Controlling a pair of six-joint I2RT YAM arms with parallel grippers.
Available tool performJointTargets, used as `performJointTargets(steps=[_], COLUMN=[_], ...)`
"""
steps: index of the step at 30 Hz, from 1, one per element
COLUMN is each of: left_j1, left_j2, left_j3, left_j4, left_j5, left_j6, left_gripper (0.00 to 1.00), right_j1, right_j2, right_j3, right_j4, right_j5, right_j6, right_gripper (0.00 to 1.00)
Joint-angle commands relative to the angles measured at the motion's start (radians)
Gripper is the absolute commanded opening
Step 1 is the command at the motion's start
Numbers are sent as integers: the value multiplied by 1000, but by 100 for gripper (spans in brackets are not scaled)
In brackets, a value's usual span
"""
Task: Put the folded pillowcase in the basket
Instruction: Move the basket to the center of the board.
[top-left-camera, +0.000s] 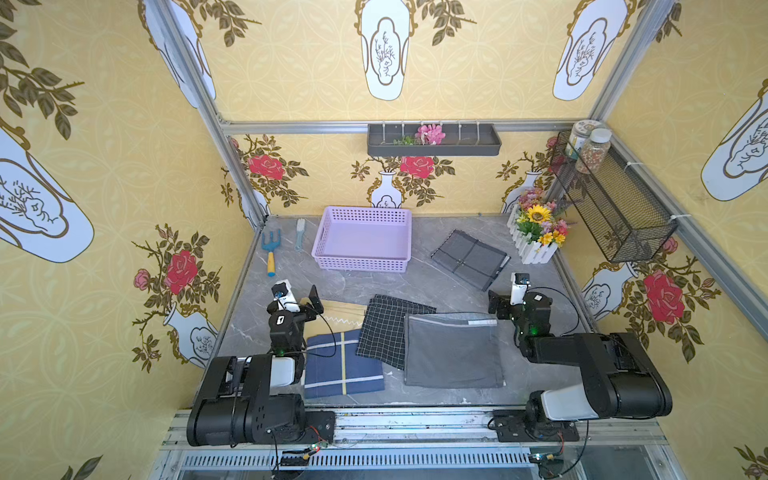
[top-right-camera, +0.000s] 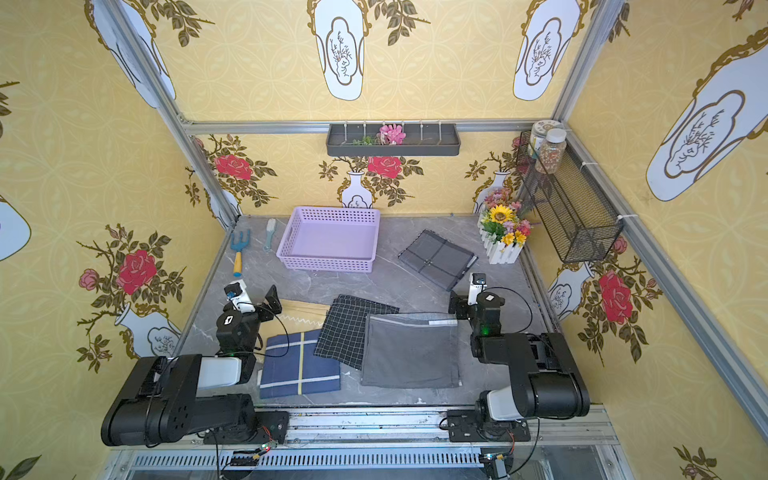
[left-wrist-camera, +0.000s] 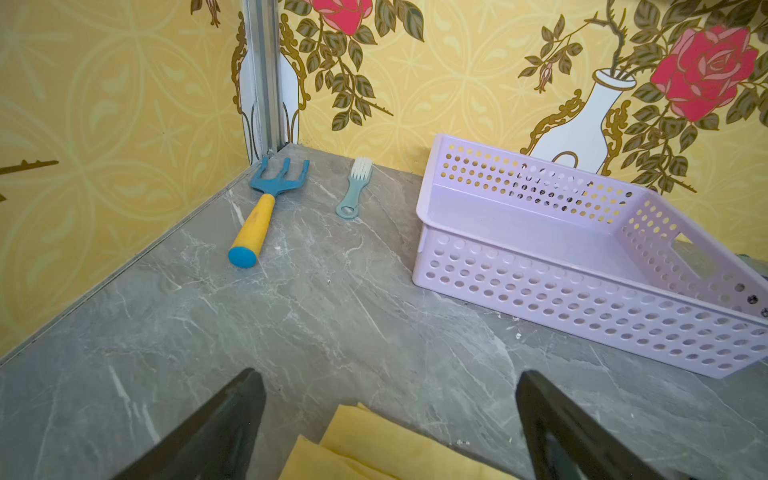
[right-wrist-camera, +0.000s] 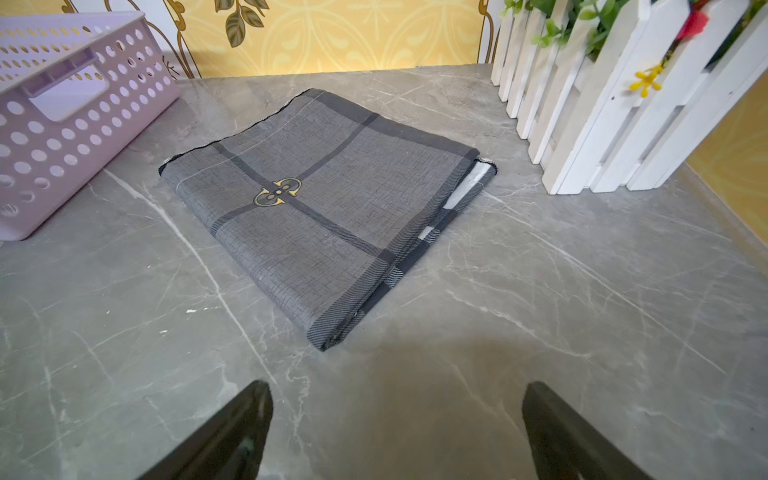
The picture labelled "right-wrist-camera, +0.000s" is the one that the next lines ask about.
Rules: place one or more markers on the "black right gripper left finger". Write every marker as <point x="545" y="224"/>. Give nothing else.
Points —
<point x="230" y="445"/>

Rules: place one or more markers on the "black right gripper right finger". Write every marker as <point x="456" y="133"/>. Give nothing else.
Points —
<point x="564" y="445"/>

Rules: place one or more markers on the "purple perforated plastic basket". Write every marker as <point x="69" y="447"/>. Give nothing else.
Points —
<point x="76" y="89"/>

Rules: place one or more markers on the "white picket flower planter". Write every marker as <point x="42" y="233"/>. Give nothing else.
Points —
<point x="611" y="94"/>

